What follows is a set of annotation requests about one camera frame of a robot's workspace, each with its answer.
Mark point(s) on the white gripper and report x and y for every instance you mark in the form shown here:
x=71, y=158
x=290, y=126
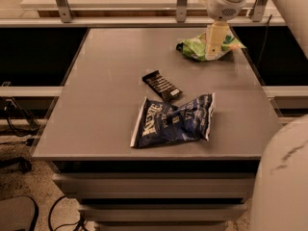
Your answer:
x=219, y=6

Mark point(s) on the green rice chip bag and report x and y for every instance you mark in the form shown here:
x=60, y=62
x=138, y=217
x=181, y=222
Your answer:
x=195, y=48

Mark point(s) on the blue chip bag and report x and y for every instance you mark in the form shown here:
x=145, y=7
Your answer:
x=160, y=123

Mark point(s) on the black snack bar wrapper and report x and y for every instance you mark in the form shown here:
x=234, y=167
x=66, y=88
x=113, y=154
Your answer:
x=161, y=86

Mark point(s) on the grey drawer cabinet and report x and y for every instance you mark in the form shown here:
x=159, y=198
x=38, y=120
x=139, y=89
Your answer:
x=158, y=194

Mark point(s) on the grey chair seat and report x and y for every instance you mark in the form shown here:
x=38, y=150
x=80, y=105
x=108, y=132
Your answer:
x=18, y=214

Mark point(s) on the right metal bracket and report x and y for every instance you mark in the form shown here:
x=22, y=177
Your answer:
x=258, y=10

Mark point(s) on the metal bracket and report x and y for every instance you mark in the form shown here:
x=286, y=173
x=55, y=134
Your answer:
x=258, y=10
x=181, y=10
x=64, y=11

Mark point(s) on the middle metal bracket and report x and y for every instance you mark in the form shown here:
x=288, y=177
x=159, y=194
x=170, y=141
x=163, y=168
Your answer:
x=181, y=10

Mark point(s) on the left metal bracket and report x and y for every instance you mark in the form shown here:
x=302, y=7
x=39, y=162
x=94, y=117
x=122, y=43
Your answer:
x=64, y=11

